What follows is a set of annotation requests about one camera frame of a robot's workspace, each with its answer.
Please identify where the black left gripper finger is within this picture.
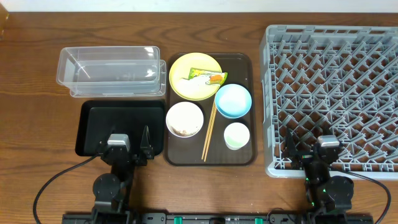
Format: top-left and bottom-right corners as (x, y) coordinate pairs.
(140, 126), (152, 151)
(98, 127), (114, 153)

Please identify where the white pink bowl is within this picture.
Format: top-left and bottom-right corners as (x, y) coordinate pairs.
(165, 101), (204, 138)

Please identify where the small white cup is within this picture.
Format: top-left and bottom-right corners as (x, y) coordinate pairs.
(224, 123), (250, 151)

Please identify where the light blue bowl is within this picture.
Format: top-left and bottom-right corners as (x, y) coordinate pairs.
(215, 84), (252, 119)

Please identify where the wooden chopstick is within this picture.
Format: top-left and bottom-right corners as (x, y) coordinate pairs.
(201, 96), (216, 161)
(203, 102), (218, 162)

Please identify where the green orange snack wrapper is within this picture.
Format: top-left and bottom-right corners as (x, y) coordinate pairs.
(188, 68), (228, 85)

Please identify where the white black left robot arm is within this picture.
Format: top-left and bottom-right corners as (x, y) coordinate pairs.
(93, 126), (154, 223)

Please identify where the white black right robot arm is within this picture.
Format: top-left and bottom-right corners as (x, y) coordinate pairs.
(283, 128), (354, 224)

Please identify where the black waste tray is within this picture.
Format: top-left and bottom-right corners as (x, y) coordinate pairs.
(75, 100), (165, 156)

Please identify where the grey dishwasher rack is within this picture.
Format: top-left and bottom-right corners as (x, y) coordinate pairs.
(259, 25), (397, 180)

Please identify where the clear plastic waste bin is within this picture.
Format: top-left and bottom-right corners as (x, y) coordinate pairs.
(57, 46), (167, 98)

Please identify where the dark brown serving tray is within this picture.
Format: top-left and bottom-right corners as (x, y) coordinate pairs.
(164, 53), (257, 166)

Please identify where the yellow plate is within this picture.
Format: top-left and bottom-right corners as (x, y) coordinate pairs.
(169, 53), (223, 101)

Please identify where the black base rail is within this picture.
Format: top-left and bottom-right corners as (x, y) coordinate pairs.
(62, 213), (373, 224)

